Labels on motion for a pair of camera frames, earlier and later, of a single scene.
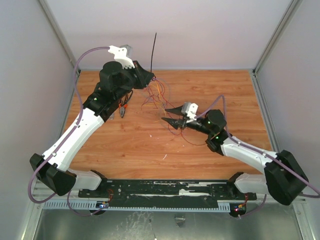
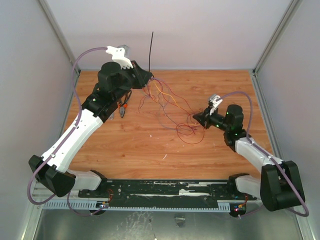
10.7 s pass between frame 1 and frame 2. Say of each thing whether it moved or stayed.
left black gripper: stayed
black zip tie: moved
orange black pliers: stayed
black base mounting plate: stayed
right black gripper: moved
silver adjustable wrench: stayed
